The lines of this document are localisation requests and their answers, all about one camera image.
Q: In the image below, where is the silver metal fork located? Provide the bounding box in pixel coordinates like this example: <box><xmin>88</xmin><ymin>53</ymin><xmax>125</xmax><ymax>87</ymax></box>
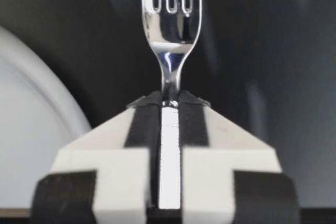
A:
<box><xmin>139</xmin><ymin>0</ymin><xmax>203</xmax><ymax>210</ymax></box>

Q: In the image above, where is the white round plate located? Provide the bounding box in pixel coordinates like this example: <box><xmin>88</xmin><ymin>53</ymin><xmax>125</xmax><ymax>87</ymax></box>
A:
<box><xmin>0</xmin><ymin>26</ymin><xmax>92</xmax><ymax>209</ymax></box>

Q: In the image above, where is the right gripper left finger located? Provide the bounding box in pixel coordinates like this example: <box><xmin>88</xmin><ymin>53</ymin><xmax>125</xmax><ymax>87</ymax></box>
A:
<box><xmin>30</xmin><ymin>90</ymin><xmax>163</xmax><ymax>224</ymax></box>

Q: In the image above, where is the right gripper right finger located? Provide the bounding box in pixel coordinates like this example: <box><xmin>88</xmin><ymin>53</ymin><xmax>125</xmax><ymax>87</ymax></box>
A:
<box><xmin>177</xmin><ymin>90</ymin><xmax>301</xmax><ymax>224</ymax></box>

